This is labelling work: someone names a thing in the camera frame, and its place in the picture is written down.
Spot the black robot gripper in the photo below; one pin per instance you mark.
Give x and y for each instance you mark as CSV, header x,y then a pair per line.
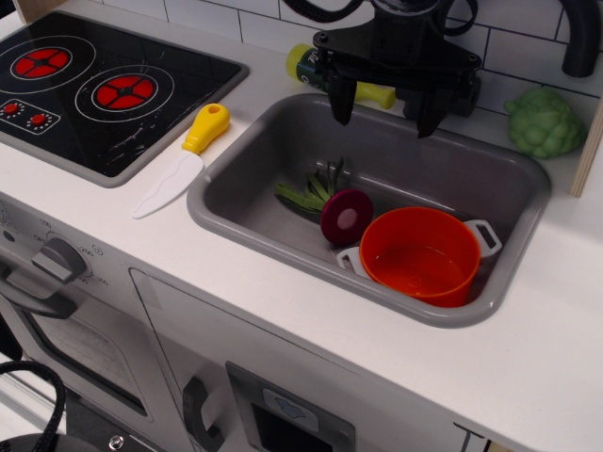
x,y
404,46

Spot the purple toy beet half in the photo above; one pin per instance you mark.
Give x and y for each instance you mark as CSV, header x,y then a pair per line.
x,y
343,215

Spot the grey plastic sink basin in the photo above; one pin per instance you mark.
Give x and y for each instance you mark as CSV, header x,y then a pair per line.
x,y
383,156

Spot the orange toy pot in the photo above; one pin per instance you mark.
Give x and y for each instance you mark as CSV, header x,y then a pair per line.
x,y
424,253

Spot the black toy faucet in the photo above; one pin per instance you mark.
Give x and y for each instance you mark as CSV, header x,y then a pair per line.
x,y
525,44

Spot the yellow green oil bottle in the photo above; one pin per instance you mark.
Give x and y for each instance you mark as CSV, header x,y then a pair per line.
x,y
301,65

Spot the green toy artichoke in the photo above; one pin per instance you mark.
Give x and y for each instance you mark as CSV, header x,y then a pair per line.
x,y
543,125

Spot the wooden side panel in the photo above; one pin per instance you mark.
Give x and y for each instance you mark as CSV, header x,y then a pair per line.
x,y
588,153

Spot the black toy stove top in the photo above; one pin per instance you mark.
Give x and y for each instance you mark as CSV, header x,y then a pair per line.
x,y
101,102

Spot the dishwasher control panel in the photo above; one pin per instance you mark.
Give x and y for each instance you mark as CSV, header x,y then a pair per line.
x,y
277,420

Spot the grey oven knob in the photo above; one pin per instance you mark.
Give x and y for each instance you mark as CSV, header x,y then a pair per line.
x,y
59,260

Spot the toy oven door window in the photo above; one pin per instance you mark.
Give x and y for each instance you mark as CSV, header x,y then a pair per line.
x,y
86,343

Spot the yellow handled toy knife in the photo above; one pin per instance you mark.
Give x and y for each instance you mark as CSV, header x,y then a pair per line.
x,y
210,122

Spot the black cabinet door handle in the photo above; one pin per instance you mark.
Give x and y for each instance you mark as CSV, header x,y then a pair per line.
x,y
193,398

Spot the grey oven door handle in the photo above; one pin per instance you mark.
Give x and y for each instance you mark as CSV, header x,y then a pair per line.
x,y
55,306

